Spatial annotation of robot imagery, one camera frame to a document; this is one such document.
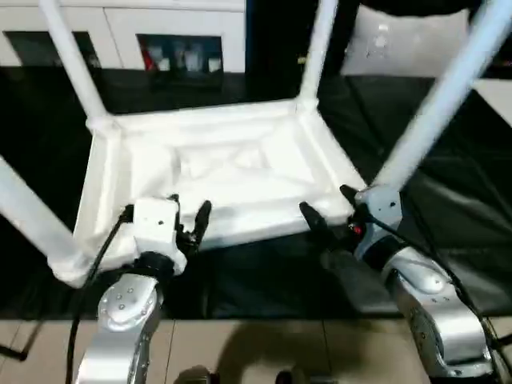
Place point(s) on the grey right robot foot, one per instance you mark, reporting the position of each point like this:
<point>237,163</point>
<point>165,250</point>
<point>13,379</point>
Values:
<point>304,378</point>

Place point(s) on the flat white board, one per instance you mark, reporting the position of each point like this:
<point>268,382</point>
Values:
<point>500,96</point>

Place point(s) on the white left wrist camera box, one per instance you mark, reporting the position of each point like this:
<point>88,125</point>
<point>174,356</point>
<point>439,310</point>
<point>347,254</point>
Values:
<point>154,220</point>

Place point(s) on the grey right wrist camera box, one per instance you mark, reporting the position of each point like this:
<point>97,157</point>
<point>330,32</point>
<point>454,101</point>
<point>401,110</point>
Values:
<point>380,200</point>

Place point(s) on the black work mat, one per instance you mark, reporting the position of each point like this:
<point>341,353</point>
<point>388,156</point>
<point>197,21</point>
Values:
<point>440,240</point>

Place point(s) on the grey left robot foot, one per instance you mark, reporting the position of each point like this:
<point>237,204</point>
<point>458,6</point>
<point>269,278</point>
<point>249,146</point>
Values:
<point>198,376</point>

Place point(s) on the black metal table frame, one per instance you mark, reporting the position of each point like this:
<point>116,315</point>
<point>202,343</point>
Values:
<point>12,352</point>

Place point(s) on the white glass door cabinet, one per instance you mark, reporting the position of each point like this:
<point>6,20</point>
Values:
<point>120,20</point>

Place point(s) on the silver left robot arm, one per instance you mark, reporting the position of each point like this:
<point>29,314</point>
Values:
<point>124,304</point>

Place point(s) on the grey robot foot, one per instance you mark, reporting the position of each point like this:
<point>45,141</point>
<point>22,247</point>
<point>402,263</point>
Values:
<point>304,378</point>
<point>198,376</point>

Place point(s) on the white plastic table leg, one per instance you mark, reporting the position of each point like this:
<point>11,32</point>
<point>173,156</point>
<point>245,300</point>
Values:
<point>440,92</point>
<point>76,60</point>
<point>32,212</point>
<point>316,52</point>

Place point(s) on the white plastic table top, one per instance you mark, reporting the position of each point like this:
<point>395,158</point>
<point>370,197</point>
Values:
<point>240,160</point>

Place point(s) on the black box with gold label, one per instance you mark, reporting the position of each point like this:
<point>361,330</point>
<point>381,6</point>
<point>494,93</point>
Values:
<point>272,40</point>

